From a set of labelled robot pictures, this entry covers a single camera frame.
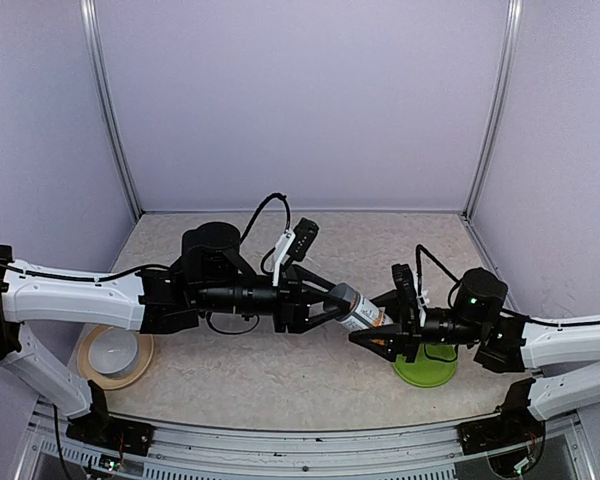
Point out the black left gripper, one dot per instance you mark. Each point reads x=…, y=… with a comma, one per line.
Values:
x=291, y=308

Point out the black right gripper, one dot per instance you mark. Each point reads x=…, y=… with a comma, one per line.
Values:
x=406, y=335

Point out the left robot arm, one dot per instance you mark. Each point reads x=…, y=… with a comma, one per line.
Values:
x=210, y=276

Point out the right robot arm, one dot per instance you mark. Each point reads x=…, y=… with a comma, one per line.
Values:
x=506, y=341

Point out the green plate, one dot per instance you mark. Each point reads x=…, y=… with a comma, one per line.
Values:
x=434, y=366

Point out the beige plate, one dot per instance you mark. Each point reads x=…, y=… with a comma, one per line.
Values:
x=146, y=352

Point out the white bowl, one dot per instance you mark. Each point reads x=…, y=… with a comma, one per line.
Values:
x=114, y=353

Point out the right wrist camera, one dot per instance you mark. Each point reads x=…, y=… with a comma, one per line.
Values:
x=411, y=302

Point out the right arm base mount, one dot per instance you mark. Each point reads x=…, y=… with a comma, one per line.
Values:
x=512, y=424

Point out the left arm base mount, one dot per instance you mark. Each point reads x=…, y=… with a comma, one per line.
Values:
x=98, y=428

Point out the right aluminium frame post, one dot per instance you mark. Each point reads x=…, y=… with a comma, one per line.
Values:
x=497, y=107

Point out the aluminium frame post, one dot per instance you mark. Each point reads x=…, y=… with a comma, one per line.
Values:
x=497, y=107
x=88, y=10

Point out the front aluminium rail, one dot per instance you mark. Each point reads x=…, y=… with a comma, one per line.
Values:
x=180, y=451

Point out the left aluminium frame post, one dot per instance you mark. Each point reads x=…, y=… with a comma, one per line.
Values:
x=88, y=10

